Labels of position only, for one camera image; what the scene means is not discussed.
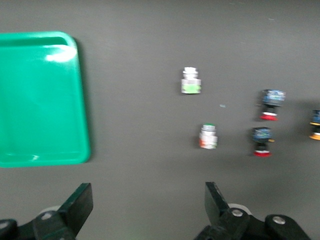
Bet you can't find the red push button switch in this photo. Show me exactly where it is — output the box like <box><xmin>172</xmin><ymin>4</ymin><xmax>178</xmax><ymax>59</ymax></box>
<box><xmin>258</xmin><ymin>89</ymin><xmax>287</xmax><ymax>122</ymax></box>
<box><xmin>250</xmin><ymin>126</ymin><xmax>276</xmax><ymax>158</ymax></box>

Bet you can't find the white push button switch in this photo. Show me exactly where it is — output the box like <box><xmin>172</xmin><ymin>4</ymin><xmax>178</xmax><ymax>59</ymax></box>
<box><xmin>198</xmin><ymin>122</ymin><xmax>219</xmax><ymax>150</ymax></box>

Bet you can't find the green plastic tray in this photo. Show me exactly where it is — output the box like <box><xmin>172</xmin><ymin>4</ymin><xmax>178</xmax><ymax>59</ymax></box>
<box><xmin>0</xmin><ymin>30</ymin><xmax>92</xmax><ymax>169</ymax></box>

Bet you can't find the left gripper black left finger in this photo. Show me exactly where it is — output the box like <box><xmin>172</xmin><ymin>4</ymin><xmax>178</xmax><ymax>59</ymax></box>
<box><xmin>32</xmin><ymin>182</ymin><xmax>94</xmax><ymax>240</ymax></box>

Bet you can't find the dark grey table mat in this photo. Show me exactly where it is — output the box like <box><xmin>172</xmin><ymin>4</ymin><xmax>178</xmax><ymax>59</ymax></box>
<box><xmin>0</xmin><ymin>0</ymin><xmax>320</xmax><ymax>240</ymax></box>

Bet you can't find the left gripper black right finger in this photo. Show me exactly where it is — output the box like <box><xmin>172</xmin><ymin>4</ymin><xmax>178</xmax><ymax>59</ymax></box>
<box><xmin>194</xmin><ymin>181</ymin><xmax>251</xmax><ymax>240</ymax></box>

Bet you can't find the green-white push button switch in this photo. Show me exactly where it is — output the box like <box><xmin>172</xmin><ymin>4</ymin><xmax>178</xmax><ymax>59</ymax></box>
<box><xmin>180</xmin><ymin>66</ymin><xmax>202</xmax><ymax>96</ymax></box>

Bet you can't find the yellow push button switch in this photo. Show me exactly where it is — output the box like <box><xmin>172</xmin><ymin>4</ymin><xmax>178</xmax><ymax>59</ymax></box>
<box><xmin>308</xmin><ymin>109</ymin><xmax>320</xmax><ymax>141</ymax></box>

